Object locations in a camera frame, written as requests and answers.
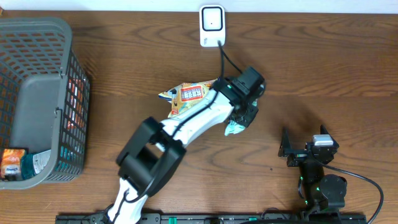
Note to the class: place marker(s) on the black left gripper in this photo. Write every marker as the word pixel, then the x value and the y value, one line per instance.
pixel 244 118

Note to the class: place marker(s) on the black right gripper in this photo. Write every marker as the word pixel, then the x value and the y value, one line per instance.
pixel 285 150

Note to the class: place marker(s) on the small teal wipes packet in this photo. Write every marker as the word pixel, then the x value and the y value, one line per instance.
pixel 233 128

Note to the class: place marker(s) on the teal mouthwash bottle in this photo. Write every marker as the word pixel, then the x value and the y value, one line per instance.
pixel 33 164

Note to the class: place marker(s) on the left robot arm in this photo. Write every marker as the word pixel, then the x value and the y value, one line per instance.
pixel 155 150

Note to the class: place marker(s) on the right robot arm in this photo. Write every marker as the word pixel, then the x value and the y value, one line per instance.
pixel 324 194

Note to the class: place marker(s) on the white barcode scanner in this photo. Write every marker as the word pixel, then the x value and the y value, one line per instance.
pixel 212 26

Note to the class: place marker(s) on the grey plastic mesh basket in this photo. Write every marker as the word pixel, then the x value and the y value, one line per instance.
pixel 45 97

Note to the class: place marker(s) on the orange tissue pack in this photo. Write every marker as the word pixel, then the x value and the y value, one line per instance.
pixel 11 161

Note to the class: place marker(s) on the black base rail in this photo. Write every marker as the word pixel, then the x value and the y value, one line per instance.
pixel 156 218

